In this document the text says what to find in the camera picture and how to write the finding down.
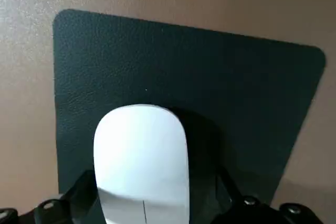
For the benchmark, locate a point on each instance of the black mouse pad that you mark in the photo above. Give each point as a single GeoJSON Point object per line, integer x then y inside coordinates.
{"type": "Point", "coordinates": [183, 64]}

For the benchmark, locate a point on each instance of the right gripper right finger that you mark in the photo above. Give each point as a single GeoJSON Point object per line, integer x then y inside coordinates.
{"type": "Point", "coordinates": [262, 213]}

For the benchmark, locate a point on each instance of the white computer mouse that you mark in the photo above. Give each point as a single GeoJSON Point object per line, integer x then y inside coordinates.
{"type": "Point", "coordinates": [139, 150]}

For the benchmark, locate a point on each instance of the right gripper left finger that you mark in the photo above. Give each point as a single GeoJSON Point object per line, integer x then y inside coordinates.
{"type": "Point", "coordinates": [52, 211]}

